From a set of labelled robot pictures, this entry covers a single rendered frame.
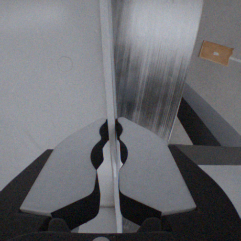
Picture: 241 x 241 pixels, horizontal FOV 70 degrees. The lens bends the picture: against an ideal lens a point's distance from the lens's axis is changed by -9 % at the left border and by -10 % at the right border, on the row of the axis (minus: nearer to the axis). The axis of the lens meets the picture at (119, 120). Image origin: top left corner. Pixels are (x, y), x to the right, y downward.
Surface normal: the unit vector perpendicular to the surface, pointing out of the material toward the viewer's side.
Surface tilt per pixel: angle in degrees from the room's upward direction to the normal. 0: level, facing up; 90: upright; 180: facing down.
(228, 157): 90
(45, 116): 0
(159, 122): 0
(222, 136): 90
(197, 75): 0
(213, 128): 90
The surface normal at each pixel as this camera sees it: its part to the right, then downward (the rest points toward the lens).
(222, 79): 0.00, 0.46
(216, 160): 0.08, -0.88
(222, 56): -0.11, 0.65
